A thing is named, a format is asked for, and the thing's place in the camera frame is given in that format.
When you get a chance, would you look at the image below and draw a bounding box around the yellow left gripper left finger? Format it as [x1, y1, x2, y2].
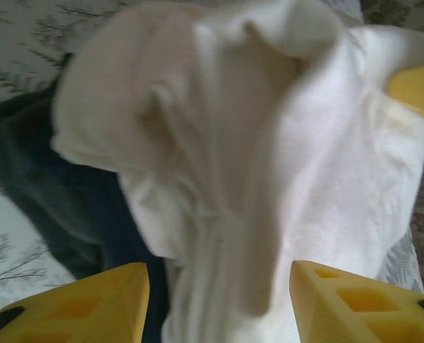
[0, 262, 151, 343]

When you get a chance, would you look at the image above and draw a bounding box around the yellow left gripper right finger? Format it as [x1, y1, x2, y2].
[291, 260, 424, 343]

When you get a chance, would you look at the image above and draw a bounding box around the stack of folded clothes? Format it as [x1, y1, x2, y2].
[0, 52, 173, 343]

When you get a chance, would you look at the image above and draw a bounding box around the floral table cloth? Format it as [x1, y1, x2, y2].
[0, 0, 424, 315]

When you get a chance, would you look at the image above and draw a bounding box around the folded plain white t-shirt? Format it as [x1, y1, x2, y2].
[51, 0, 345, 179]

